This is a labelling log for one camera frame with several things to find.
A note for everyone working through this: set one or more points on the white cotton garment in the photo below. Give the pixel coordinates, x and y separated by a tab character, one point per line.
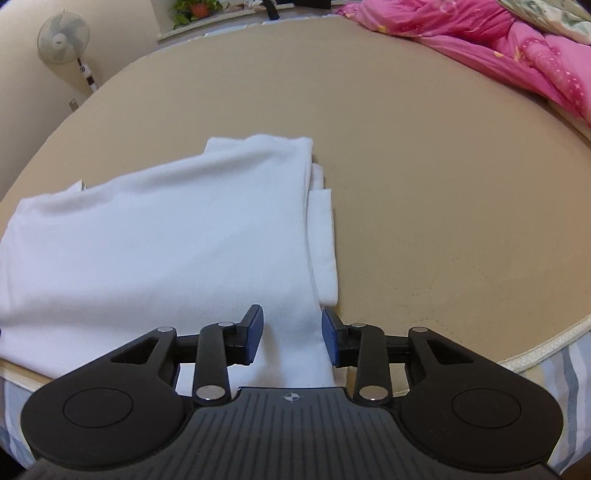
161	249

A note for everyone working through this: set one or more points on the wall outlet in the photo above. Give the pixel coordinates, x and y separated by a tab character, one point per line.
73	105

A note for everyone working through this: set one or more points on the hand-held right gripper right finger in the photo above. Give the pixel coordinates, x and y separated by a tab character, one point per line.
328	337

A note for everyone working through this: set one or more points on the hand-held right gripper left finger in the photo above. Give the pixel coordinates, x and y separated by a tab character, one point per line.
254	334

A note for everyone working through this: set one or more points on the white standing fan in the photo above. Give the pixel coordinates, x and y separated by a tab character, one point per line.
62	39

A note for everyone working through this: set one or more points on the potted green plant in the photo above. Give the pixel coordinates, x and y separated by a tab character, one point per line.
196	8

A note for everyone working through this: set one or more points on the pink floral quilt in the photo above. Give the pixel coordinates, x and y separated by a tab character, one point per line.
461	27

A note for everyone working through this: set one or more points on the white floral quilt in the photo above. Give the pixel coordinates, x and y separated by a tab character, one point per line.
549	16

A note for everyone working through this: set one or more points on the pile of dark clothes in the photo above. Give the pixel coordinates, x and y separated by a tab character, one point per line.
272	8

